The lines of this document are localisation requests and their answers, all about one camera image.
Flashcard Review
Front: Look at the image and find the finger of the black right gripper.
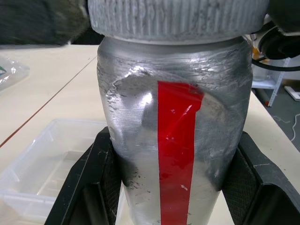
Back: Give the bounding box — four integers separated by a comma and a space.
267, 0, 300, 36
0, 0, 92, 46

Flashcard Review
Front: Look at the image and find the silver jar with red tape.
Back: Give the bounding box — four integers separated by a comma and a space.
96, 36, 253, 225

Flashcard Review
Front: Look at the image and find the white cable on floor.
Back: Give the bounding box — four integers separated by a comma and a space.
273, 112, 300, 143

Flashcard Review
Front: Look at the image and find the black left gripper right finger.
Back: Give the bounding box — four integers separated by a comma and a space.
219, 130, 300, 225

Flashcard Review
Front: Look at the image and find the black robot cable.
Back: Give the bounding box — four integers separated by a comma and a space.
251, 57, 300, 72

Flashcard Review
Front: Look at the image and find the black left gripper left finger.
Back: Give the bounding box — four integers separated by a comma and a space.
44, 126, 124, 225

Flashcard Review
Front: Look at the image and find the white metal shelf frame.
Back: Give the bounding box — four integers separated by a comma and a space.
251, 58, 293, 107

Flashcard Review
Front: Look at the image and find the clear plastic bag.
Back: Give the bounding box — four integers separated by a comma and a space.
0, 55, 30, 91

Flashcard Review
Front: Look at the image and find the clear plastic box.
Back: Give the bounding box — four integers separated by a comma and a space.
0, 118, 128, 225

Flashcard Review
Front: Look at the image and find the grey ribbed jar lid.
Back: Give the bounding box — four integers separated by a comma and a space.
87, 0, 270, 43

